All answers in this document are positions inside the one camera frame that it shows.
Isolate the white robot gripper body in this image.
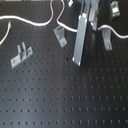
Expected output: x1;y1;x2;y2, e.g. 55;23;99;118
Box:
77;0;103;13

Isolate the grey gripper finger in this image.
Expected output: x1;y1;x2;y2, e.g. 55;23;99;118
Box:
89;8;98;31
72;13;87;66

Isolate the white cable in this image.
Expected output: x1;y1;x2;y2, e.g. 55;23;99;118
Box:
0;0;128;46

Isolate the grey metal clip right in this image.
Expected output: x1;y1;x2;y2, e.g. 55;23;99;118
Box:
101;29;112;50

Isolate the grey metal clip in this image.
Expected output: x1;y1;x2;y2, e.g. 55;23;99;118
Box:
10;43;33;68
54;26;67;47
101;29;112;50

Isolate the grey metal clip middle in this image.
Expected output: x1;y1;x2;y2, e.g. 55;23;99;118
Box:
54;26;67;47

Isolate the grey metal clip left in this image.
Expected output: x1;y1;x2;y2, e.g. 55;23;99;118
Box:
10;43;33;68

